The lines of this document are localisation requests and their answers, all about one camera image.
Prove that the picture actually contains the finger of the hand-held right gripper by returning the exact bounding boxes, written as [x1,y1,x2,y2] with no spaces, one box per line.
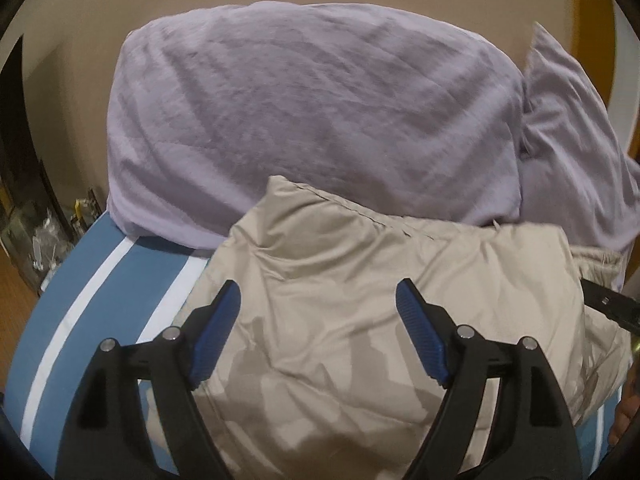
[581,280,640,334]

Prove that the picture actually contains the person's right hand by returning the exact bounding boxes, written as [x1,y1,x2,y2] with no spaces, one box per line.
[606,384,640,448]

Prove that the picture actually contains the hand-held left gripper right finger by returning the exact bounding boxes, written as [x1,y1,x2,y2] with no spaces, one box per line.
[395,278,583,480]

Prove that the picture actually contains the orange wooden door frame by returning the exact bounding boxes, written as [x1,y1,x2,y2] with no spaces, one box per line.
[572,0,623,141]

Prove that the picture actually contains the bedside clutter pile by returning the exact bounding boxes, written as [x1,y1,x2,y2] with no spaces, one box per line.
[0,185,103,291]

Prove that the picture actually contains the blue white striped bed sheet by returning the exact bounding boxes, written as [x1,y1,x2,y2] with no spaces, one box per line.
[10,209,618,480]

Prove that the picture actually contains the lilac pillow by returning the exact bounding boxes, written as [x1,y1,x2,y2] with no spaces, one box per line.
[517,22,640,292]
[106,2,525,252]

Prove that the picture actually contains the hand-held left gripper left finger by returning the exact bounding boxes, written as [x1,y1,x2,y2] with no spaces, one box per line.
[54,280,241,480]

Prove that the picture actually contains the beige puffer jacket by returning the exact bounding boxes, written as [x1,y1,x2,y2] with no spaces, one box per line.
[145,175,635,480]

